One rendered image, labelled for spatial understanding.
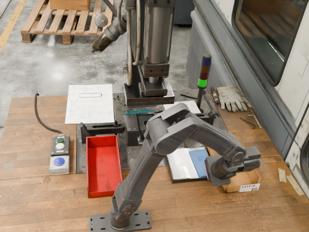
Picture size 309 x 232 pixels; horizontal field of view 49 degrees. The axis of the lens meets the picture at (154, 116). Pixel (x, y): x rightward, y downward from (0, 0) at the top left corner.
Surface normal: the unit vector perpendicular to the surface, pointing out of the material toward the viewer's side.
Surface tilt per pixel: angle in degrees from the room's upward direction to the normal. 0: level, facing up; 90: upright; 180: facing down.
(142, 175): 89
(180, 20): 90
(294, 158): 90
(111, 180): 0
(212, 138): 88
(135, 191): 79
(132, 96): 0
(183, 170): 0
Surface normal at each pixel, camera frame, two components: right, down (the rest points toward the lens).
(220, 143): 0.26, 0.55
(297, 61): -0.99, 0.02
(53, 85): 0.06, -0.77
